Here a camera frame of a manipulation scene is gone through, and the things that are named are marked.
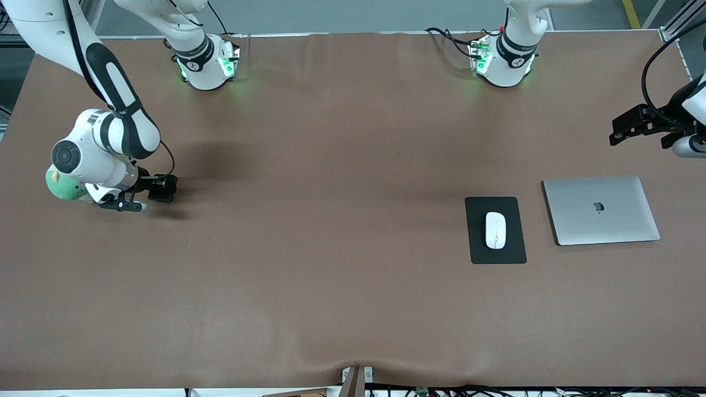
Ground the black phone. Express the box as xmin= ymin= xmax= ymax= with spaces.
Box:
xmin=148 ymin=174 xmax=179 ymax=203

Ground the white computer mouse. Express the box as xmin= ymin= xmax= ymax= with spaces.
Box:
xmin=485 ymin=212 xmax=507 ymax=250

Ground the black mouse pad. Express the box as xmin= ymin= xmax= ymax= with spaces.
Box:
xmin=464 ymin=196 xmax=527 ymax=265

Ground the green dinosaur plush toy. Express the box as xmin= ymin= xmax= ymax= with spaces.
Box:
xmin=45 ymin=164 xmax=103 ymax=203

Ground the silver laptop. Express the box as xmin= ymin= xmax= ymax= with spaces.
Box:
xmin=542 ymin=175 xmax=661 ymax=246

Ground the brown table cover mat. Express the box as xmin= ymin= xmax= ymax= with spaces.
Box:
xmin=0 ymin=30 xmax=706 ymax=391

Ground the black right arm base cable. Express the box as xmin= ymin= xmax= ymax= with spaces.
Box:
xmin=207 ymin=0 xmax=232 ymax=36

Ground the black arm base cable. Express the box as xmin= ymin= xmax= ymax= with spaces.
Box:
xmin=425 ymin=26 xmax=480 ymax=58
xmin=207 ymin=0 xmax=232 ymax=36

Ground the black left arm base cable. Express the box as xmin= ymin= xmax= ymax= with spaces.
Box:
xmin=425 ymin=26 xmax=480 ymax=58

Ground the camera mount post with bracket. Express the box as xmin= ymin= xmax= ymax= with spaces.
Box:
xmin=339 ymin=366 xmax=375 ymax=397

